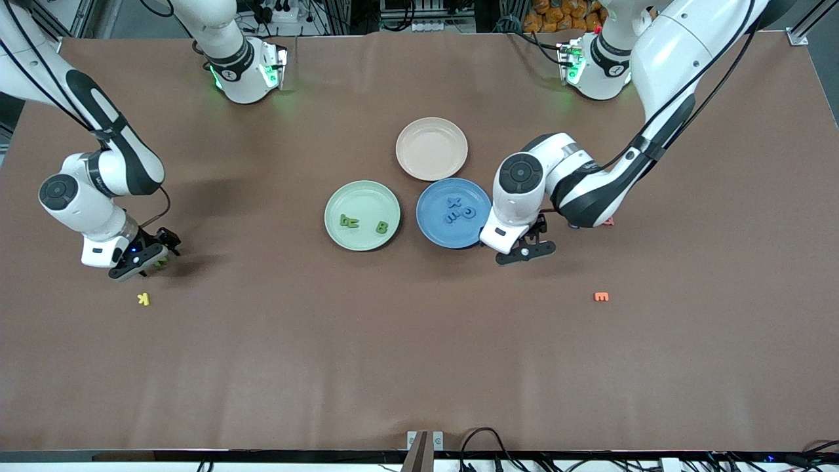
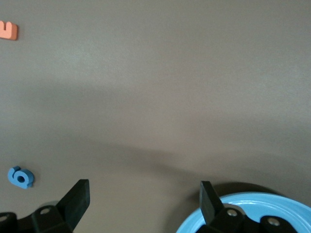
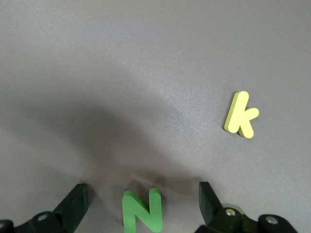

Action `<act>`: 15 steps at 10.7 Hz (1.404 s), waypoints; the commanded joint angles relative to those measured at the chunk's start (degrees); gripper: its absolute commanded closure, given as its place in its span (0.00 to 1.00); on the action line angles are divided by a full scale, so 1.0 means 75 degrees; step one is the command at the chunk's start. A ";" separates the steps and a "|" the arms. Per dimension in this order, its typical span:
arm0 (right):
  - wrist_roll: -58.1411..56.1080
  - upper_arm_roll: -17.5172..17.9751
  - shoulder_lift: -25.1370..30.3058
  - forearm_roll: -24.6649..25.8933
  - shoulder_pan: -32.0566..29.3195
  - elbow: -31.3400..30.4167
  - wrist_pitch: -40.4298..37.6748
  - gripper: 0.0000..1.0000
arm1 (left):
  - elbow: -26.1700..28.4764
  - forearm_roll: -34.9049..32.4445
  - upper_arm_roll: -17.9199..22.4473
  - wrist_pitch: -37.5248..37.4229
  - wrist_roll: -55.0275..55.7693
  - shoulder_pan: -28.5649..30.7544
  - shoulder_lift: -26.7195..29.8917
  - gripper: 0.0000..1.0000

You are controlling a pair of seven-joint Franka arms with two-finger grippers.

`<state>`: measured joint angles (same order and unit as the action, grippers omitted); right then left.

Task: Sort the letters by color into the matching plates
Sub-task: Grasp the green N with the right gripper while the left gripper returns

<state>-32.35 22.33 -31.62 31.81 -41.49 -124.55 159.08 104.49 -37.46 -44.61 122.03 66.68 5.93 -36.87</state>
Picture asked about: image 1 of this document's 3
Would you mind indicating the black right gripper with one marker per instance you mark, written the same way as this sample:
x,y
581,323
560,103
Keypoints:
x,y
164,240

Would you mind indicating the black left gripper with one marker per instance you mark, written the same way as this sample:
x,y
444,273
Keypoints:
x,y
540,226

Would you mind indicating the blue foam letter C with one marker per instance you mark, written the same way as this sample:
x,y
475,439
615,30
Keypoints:
x,y
465,212

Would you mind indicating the blue foam letter E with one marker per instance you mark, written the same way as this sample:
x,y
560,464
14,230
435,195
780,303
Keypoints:
x,y
452,217

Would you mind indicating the blue foam letter X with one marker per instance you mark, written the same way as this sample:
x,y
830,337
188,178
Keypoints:
x,y
453,202

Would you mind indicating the green foam letter B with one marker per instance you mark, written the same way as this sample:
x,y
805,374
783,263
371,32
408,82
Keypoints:
x,y
382,227

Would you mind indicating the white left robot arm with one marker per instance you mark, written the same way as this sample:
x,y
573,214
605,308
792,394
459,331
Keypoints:
x,y
668,46

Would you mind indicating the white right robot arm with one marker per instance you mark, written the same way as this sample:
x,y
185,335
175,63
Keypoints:
x,y
26,59

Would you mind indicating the yellow foam letter K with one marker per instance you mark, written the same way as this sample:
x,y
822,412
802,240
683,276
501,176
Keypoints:
x,y
142,299

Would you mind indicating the blue round plate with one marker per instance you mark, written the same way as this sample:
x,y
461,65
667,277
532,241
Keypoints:
x,y
432,226

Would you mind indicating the beige round plate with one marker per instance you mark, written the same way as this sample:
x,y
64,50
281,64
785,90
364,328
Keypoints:
x,y
432,149

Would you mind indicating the green round plate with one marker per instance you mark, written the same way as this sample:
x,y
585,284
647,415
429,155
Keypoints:
x,y
364,200

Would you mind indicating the brown table cover sheet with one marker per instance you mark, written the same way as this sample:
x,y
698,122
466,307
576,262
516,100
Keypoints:
x,y
419,360

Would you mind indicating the orange mesh bag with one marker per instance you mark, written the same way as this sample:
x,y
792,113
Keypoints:
x,y
557,16

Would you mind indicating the narrow white power strip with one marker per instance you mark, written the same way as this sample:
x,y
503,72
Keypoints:
x,y
429,26

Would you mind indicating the dark equipment rack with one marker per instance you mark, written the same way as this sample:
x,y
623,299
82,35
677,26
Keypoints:
x,y
393,13

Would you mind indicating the white power strip with plugs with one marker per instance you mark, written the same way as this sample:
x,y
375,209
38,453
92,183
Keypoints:
x,y
286,16

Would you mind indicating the small metal bracket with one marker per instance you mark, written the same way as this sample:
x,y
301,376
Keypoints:
x,y
438,440

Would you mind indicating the plain aluminium frame profile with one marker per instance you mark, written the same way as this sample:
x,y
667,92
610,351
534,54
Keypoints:
x,y
84,16

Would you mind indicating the grey camera pole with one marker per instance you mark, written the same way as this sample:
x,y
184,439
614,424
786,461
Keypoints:
x,y
414,455

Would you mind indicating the aluminium frame profile with bracket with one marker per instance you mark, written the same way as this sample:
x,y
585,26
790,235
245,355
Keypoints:
x,y
796,36

